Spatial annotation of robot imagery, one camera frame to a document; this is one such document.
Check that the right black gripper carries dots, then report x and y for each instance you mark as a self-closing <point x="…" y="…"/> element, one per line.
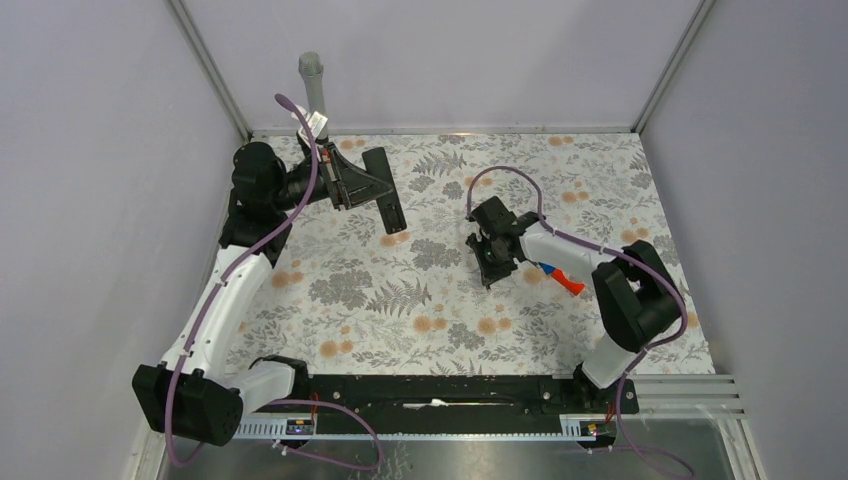
<point x="490" y="274"/>

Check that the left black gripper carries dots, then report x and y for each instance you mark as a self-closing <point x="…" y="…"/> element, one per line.
<point x="354" y="187"/>

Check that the black remote control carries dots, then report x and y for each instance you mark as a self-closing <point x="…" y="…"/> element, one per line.
<point x="387" y="200"/>

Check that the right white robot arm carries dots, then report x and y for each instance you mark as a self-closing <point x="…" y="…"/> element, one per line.
<point x="635" y="294"/>

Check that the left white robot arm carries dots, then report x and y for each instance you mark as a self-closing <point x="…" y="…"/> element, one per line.
<point x="187" y="393"/>

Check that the blue and orange toy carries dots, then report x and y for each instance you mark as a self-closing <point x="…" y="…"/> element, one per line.
<point x="574" y="288"/>

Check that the floral patterned mat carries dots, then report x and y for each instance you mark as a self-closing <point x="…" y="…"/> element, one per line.
<point x="348" y="298"/>

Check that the silver microphone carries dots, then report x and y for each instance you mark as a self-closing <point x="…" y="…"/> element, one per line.
<point x="311" y="70"/>

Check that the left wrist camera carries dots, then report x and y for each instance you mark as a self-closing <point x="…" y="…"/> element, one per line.
<point x="317" y="122"/>

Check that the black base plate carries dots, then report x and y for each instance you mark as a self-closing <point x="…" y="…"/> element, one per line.
<point x="365" y="397"/>

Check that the white slotted cable duct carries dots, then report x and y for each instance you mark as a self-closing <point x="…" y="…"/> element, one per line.
<point x="341" y="427"/>

